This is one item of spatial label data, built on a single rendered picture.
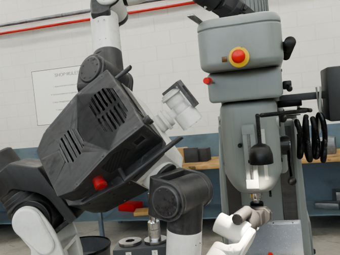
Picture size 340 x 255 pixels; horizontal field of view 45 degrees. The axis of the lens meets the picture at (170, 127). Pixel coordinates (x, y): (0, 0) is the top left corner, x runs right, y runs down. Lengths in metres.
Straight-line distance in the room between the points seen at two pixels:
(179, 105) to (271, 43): 0.34
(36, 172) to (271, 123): 0.76
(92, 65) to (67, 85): 5.23
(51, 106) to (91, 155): 5.59
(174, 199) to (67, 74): 5.56
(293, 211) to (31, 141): 5.38
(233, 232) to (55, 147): 0.59
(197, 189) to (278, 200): 0.93
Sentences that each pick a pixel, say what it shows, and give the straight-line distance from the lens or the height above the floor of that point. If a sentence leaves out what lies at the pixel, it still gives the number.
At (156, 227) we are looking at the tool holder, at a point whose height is 1.17.
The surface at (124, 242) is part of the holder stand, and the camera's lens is 1.67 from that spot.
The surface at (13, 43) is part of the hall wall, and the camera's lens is 6.96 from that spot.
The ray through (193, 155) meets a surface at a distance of 5.30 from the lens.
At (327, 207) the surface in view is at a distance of 5.30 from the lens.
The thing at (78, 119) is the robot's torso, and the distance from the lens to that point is 1.04.
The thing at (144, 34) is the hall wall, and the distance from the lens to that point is 6.02.
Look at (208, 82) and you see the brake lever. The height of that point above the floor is 1.69.
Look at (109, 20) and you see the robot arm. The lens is 1.34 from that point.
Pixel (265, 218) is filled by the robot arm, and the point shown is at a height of 1.22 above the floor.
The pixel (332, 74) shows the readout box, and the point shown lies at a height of 1.70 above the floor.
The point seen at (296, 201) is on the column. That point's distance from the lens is 1.90.
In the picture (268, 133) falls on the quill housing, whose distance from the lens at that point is 1.40.
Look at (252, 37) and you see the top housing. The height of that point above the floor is 1.81.
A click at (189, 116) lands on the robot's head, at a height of 1.60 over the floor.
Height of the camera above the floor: 1.64
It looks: 3 degrees down
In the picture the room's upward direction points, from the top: 6 degrees counter-clockwise
